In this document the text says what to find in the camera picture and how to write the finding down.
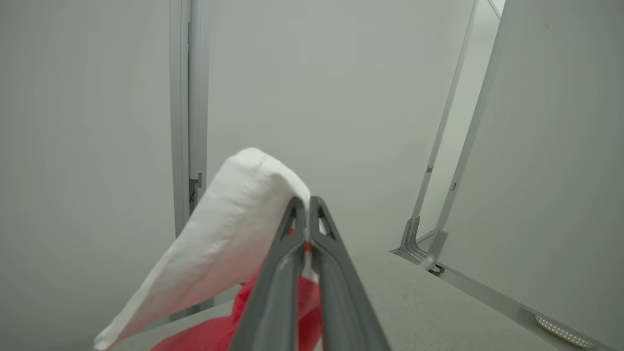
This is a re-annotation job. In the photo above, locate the red jersey with white sleeves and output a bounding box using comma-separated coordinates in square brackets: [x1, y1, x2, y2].
[93, 147, 323, 351]

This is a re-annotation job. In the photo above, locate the aluminium partition post with bracket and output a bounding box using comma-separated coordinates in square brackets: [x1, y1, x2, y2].
[169, 0, 211, 322]

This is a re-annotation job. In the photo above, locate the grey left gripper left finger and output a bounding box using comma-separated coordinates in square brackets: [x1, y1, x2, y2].
[229, 196, 308, 351]

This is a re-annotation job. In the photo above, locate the thin grey partition post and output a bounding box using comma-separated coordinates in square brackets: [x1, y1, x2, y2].
[390, 0, 483, 264]

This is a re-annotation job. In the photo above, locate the cream perforated laundry basket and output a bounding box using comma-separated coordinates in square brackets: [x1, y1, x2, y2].
[535, 314, 594, 349]

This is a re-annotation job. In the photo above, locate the grey partition corner frame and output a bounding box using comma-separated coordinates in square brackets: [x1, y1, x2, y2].
[419, 0, 617, 351]

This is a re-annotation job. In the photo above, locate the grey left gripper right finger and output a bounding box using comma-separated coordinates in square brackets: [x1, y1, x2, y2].
[309, 196, 390, 351]

